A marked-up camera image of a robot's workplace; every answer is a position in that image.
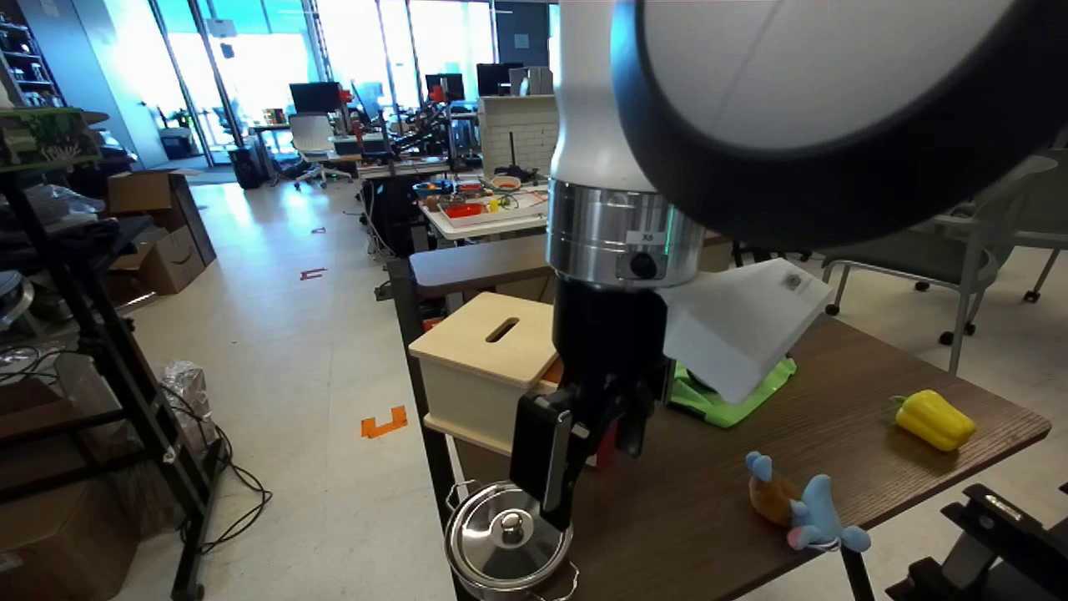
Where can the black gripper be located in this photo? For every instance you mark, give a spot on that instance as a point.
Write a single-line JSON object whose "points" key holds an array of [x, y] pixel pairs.
{"points": [[610, 333]]}

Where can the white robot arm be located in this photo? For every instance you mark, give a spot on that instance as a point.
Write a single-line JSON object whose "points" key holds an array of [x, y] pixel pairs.
{"points": [[836, 87]]}

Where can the small steel pot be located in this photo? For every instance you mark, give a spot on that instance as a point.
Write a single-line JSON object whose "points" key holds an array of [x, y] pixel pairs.
{"points": [[560, 584]]}

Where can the green cloth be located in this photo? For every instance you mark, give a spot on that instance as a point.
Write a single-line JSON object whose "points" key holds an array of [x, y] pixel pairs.
{"points": [[729, 406]]}

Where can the wooden box with red drawer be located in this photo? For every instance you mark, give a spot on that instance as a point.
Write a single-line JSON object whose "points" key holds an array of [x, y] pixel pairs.
{"points": [[477, 353]]}

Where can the blue plush toy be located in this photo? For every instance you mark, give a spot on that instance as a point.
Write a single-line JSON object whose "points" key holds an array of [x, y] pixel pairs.
{"points": [[813, 516]]}

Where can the white workbench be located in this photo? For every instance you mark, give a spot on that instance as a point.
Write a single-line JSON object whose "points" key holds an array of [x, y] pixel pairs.
{"points": [[477, 220]]}

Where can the red tray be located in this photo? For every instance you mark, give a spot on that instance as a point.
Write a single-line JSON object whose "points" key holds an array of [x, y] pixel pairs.
{"points": [[464, 209]]}

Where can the white pegboard panel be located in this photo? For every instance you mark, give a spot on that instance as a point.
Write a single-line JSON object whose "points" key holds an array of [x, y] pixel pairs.
{"points": [[518, 134]]}

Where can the yellow toy bell pepper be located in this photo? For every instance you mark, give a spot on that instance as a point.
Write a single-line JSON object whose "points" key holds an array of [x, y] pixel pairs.
{"points": [[935, 418]]}

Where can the clear plastic bag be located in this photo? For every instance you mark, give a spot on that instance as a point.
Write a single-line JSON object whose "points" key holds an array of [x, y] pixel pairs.
{"points": [[189, 395]]}

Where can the white office chair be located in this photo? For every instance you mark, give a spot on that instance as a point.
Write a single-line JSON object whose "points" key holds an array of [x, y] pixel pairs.
{"points": [[314, 139]]}

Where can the grey chair with casters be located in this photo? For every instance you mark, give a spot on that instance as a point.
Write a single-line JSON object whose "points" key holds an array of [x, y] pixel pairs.
{"points": [[955, 237]]}

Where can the black computer monitor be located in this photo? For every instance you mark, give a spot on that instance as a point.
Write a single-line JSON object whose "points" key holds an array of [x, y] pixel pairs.
{"points": [[317, 99]]}

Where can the stacked cardboard boxes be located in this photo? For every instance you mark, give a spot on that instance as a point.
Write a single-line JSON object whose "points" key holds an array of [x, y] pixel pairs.
{"points": [[168, 250]]}

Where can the black metal rack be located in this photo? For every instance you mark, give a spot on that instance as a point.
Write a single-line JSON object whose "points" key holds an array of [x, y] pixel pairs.
{"points": [[123, 368]]}

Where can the wooden table with black frame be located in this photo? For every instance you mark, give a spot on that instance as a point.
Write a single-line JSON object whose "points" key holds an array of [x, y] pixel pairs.
{"points": [[713, 489]]}

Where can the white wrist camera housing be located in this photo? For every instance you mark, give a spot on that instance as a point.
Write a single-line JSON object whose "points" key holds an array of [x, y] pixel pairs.
{"points": [[745, 321]]}

